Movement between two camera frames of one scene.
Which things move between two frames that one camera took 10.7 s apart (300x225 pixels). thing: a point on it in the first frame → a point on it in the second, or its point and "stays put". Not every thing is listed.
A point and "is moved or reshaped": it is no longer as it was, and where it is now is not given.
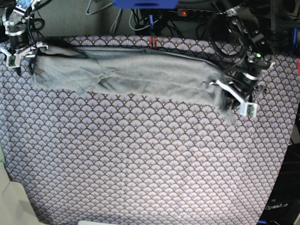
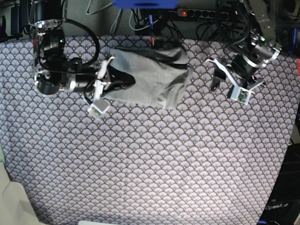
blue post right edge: (295, 41) stays put
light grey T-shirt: (127, 73) is moved or reshaped
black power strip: (194, 13) stays put
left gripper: (18, 38) → (77, 77)
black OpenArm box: (283, 206) stays put
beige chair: (16, 208) stays put
